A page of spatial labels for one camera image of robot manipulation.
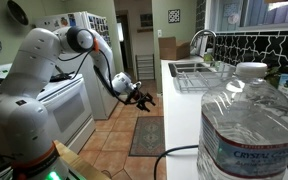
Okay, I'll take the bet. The black white patterned wall art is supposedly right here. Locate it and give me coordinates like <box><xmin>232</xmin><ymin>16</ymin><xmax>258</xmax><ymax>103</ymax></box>
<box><xmin>167</xmin><ymin>8</ymin><xmax>181</xmax><ymax>24</ymax></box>

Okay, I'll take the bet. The large clear water bottle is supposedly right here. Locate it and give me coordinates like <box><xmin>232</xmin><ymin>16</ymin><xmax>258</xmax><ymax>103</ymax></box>
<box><xmin>196</xmin><ymin>61</ymin><xmax>288</xmax><ymax>180</ymax></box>

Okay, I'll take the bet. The kitchen window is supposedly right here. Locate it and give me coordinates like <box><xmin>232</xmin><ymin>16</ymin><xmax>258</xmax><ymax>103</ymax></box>
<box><xmin>209</xmin><ymin>0</ymin><xmax>288</xmax><ymax>33</ymax></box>

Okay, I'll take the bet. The black pan on wall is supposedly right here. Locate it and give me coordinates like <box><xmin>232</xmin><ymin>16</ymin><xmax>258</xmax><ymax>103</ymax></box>
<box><xmin>6</xmin><ymin>0</ymin><xmax>30</xmax><ymax>27</ymax></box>

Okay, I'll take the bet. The white oven stove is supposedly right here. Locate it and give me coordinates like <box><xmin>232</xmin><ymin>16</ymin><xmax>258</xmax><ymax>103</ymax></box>
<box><xmin>0</xmin><ymin>63</ymin><xmax>97</xmax><ymax>155</ymax></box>

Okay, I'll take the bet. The patterned floor rug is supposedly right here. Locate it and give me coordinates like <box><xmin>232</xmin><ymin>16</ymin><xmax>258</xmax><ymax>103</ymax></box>
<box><xmin>128</xmin><ymin>115</ymin><xmax>166</xmax><ymax>158</ymax></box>

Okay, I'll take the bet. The white refrigerator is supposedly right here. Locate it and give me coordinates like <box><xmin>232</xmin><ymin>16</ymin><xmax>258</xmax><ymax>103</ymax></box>
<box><xmin>34</xmin><ymin>11</ymin><xmax>121</xmax><ymax>121</ymax></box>

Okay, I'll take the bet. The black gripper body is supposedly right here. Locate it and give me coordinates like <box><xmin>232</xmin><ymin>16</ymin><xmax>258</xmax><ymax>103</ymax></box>
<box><xmin>127</xmin><ymin>87</ymin><xmax>150</xmax><ymax>108</ymax></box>

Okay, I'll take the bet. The robot cart with green light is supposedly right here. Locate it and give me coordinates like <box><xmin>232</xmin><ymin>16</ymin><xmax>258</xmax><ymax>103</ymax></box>
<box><xmin>52</xmin><ymin>139</ymin><xmax>112</xmax><ymax>180</ymax></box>

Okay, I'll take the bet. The steel kitchen sink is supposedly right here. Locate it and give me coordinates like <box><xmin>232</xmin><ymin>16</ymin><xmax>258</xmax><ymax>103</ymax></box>
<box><xmin>167</xmin><ymin>61</ymin><xmax>218</xmax><ymax>78</ymax></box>

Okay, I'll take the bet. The brown cardboard box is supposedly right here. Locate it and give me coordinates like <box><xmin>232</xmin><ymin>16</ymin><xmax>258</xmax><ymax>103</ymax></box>
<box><xmin>158</xmin><ymin>36</ymin><xmax>191</xmax><ymax>61</ymax></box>

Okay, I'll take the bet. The white wire dish rack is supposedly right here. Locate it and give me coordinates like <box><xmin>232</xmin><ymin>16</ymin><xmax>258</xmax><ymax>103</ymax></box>
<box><xmin>174</xmin><ymin>62</ymin><xmax>237</xmax><ymax>93</ymax></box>

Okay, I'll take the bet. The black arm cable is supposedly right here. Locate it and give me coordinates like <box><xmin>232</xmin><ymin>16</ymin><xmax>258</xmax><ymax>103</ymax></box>
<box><xmin>57</xmin><ymin>49</ymin><xmax>142</xmax><ymax>106</ymax></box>

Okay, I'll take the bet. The chrome kitchen faucet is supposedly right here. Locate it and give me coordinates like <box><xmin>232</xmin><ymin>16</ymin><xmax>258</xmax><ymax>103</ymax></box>
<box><xmin>189</xmin><ymin>29</ymin><xmax>218</xmax><ymax>63</ymax></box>

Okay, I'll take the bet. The dark framed hallway picture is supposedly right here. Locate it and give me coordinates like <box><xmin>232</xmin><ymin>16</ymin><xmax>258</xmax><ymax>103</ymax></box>
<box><xmin>139</xmin><ymin>12</ymin><xmax>154</xmax><ymax>28</ymax></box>

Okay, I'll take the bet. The black counter cable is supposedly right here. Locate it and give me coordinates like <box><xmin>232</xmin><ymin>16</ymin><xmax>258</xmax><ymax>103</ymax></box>
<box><xmin>153</xmin><ymin>144</ymin><xmax>200</xmax><ymax>180</ymax></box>

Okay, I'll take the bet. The metal shelf rack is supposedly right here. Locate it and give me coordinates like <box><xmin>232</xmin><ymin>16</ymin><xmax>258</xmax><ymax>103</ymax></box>
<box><xmin>135</xmin><ymin>53</ymin><xmax>156</xmax><ymax>81</ymax></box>

